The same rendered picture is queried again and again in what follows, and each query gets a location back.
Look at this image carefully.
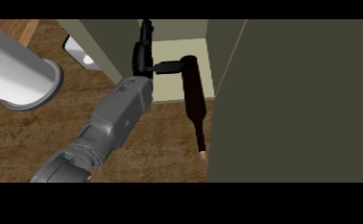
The white flat object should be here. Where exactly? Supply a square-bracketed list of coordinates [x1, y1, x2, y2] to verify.
[62, 35, 103, 72]

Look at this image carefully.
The pale grey metal cylinder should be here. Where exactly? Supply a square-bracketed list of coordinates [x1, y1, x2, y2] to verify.
[0, 29, 65, 112]

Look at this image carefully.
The olive cabinet with pale inside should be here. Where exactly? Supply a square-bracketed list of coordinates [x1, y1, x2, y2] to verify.
[54, 18, 248, 105]

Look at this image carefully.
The dark olive cabinet door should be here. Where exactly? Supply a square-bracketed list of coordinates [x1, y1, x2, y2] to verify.
[205, 18, 363, 184]

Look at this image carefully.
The dark wine bottle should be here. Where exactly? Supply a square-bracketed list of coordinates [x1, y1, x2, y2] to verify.
[180, 60, 209, 161]

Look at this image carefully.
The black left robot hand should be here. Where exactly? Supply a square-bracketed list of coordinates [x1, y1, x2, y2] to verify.
[130, 18, 199, 79]

